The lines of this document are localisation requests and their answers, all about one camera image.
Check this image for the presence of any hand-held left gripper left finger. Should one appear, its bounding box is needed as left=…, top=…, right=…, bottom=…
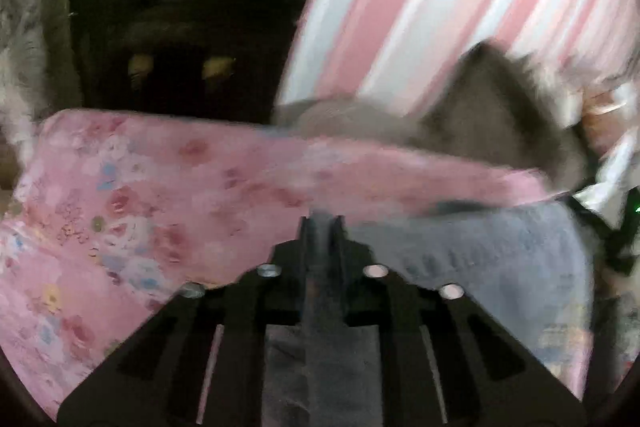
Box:
left=56, top=216, right=322, bottom=427

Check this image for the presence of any pink floral bed sheet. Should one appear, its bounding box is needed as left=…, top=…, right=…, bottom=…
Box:
left=0, top=107, right=571, bottom=423

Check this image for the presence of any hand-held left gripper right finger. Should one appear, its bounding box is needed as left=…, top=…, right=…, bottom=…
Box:
left=320, top=215, right=587, bottom=427

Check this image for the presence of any blue denim jacket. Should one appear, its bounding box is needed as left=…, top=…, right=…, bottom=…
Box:
left=261, top=99, right=597, bottom=427

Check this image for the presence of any brown sofa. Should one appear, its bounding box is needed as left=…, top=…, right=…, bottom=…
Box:
left=420, top=41, right=593, bottom=190

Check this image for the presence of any floral curtain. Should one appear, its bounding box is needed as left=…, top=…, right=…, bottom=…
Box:
left=0, top=0, right=85, bottom=190

